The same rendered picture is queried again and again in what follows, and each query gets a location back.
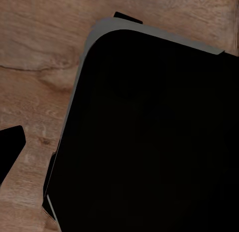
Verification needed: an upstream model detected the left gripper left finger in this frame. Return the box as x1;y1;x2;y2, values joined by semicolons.
0;125;26;185

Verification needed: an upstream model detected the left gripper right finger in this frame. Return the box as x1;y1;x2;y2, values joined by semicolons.
223;125;239;165

